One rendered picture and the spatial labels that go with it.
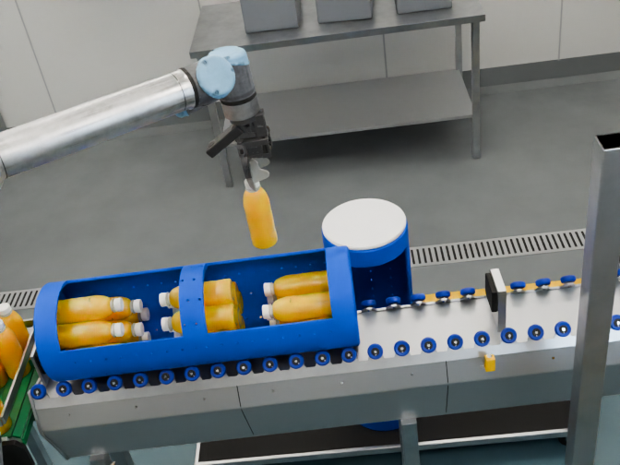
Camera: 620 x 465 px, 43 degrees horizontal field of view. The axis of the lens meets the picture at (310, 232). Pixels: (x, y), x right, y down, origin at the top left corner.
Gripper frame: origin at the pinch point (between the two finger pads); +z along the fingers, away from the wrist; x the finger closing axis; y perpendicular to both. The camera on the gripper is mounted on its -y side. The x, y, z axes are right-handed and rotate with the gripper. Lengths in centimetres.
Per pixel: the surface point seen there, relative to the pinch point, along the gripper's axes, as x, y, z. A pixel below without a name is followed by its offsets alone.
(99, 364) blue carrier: -21, -50, 37
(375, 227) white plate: 33, 29, 45
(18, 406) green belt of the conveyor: -16, -81, 54
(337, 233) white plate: 32, 17, 44
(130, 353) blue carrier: -21, -41, 35
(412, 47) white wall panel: 320, 69, 113
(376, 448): 16, 17, 133
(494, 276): -3, 61, 42
